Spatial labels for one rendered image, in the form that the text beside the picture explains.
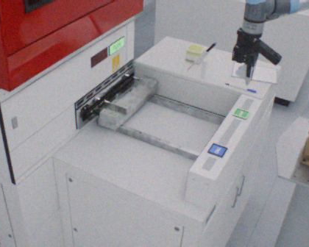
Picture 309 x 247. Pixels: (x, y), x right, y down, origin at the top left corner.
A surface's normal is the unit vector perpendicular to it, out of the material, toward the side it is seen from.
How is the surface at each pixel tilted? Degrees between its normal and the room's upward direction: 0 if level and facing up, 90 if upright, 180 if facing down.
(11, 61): 90
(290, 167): 0
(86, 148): 0
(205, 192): 90
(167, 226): 90
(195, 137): 0
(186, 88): 90
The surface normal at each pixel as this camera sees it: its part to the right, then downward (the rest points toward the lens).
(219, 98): -0.54, 0.44
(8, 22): 0.84, 0.29
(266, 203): 0.00, -0.85
